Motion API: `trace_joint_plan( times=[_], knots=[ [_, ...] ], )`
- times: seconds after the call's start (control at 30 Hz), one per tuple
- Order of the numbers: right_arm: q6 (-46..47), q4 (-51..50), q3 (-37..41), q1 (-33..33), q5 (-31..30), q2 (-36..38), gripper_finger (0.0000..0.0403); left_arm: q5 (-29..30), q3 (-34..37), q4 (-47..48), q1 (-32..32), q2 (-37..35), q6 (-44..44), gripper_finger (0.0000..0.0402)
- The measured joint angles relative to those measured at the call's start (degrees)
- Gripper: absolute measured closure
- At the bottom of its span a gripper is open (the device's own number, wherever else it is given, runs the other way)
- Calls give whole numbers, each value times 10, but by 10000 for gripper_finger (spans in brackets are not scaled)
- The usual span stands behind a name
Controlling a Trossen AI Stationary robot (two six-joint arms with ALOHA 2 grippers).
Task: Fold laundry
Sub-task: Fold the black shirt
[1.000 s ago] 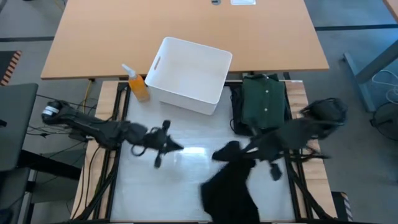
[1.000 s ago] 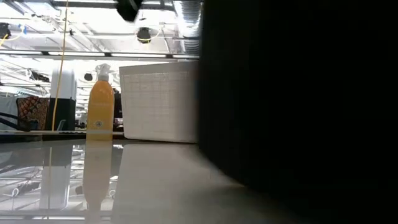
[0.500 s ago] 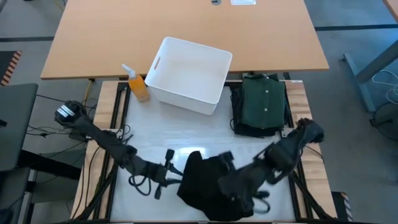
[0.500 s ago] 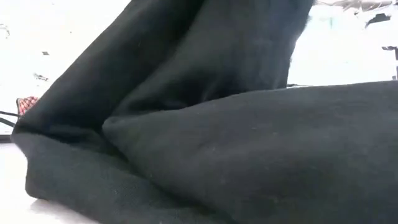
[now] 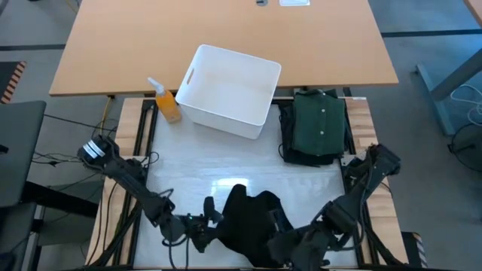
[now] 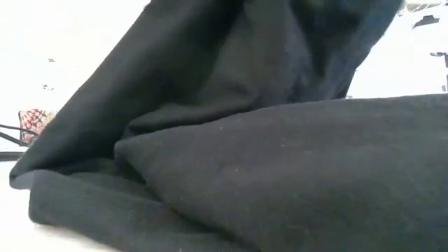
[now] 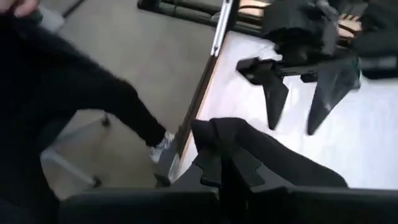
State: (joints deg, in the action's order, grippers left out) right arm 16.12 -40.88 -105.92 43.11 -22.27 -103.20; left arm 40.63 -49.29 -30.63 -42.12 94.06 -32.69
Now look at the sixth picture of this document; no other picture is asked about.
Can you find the black shirt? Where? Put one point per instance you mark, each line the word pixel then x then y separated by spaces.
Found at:
pixel 280 157

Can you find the red patterned cloth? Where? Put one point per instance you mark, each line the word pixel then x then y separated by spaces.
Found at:
pixel 33 122

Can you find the black aluminium table frame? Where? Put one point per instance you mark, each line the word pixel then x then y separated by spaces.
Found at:
pixel 10 156

